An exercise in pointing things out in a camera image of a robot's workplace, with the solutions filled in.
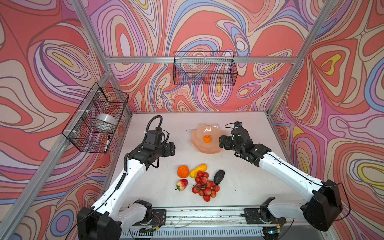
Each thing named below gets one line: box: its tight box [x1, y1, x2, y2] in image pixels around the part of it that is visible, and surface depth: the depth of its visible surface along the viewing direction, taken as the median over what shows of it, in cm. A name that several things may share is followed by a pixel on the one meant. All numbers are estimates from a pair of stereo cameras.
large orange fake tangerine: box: [177, 165, 190, 178], surface depth 86 cm
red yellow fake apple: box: [175, 178, 188, 192], surface depth 82 cm
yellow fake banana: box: [189, 164, 208, 178], surface depth 88 cm
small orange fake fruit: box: [203, 135, 212, 144], surface depth 103 cm
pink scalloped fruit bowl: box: [191, 124, 225, 154], surface depth 106 cm
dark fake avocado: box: [213, 169, 225, 185], surface depth 85 cm
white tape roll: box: [94, 113, 118, 133], surface depth 74 cm
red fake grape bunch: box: [192, 170, 221, 202], surface depth 80 cm
